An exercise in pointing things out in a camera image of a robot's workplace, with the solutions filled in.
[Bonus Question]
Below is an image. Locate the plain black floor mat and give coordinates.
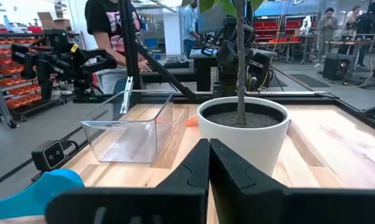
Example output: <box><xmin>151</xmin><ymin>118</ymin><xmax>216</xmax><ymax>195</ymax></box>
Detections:
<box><xmin>288</xmin><ymin>73</ymin><xmax>331</xmax><ymax>88</ymax></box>

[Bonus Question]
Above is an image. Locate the person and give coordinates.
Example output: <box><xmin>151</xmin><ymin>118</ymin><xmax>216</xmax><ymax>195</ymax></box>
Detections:
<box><xmin>344</xmin><ymin>4</ymin><xmax>363</xmax><ymax>34</ymax></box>
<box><xmin>355</xmin><ymin>2</ymin><xmax>375</xmax><ymax>68</ymax></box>
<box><xmin>313</xmin><ymin>7</ymin><xmax>339</xmax><ymax>68</ymax></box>
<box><xmin>182</xmin><ymin>0</ymin><xmax>202</xmax><ymax>58</ymax></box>
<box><xmin>84</xmin><ymin>0</ymin><xmax>153</xmax><ymax>95</ymax></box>

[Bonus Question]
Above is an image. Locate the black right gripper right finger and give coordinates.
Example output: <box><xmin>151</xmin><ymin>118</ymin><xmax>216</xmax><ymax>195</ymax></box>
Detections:
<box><xmin>209</xmin><ymin>138</ymin><xmax>375</xmax><ymax>224</ymax></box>

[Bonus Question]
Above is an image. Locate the clear plastic basket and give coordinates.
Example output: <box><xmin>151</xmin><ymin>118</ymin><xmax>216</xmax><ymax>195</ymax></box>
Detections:
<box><xmin>79</xmin><ymin>77</ymin><xmax>175</xmax><ymax>164</ymax></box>

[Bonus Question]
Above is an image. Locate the black keyboard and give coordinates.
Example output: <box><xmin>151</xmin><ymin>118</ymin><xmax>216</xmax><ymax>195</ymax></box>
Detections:
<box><xmin>163</xmin><ymin>54</ymin><xmax>191</xmax><ymax>69</ymax></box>

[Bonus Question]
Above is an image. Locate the black box on floor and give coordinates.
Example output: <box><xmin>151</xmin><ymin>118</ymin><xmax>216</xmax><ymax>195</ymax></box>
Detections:
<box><xmin>322</xmin><ymin>55</ymin><xmax>352</xmax><ymax>82</ymax></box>

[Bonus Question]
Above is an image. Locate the light blue measuring cup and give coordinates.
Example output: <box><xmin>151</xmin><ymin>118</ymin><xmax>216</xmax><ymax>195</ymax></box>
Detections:
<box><xmin>0</xmin><ymin>169</ymin><xmax>85</xmax><ymax>220</ymax></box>

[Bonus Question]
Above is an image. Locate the shelf with red bins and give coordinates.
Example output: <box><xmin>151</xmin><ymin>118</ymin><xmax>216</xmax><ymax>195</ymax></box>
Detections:
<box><xmin>252</xmin><ymin>15</ymin><xmax>304</xmax><ymax>44</ymax></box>

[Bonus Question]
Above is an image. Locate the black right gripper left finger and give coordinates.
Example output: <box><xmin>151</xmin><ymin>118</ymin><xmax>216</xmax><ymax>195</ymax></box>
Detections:
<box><xmin>45</xmin><ymin>138</ymin><xmax>211</xmax><ymax>224</ymax></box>

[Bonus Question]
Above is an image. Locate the black table-level camera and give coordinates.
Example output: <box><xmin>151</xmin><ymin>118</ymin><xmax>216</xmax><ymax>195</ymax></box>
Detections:
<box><xmin>31</xmin><ymin>139</ymin><xmax>67</xmax><ymax>172</ymax></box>

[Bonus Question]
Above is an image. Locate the shelf rack with orange bins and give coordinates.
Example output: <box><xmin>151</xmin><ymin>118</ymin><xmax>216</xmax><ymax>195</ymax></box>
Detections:
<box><xmin>0</xmin><ymin>30</ymin><xmax>78</xmax><ymax>129</ymax></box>

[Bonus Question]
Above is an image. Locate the brown cardboard box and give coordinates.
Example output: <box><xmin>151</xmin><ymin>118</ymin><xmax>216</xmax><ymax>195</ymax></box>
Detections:
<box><xmin>37</xmin><ymin>11</ymin><xmax>72</xmax><ymax>30</ymax></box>

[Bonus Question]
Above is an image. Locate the green plant in white pot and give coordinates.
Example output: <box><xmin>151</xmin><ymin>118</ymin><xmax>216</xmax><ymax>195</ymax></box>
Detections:
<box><xmin>181</xmin><ymin>0</ymin><xmax>292</xmax><ymax>177</ymax></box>

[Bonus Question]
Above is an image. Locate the black desk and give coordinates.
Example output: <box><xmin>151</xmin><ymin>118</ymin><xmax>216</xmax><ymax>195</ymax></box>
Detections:
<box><xmin>140</xmin><ymin>60</ymin><xmax>213</xmax><ymax>93</ymax></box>

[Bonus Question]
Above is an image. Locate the orange measuring cup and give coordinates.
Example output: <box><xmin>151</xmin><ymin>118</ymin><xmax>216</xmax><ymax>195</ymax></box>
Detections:
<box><xmin>186</xmin><ymin>116</ymin><xmax>200</xmax><ymax>128</ymax></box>

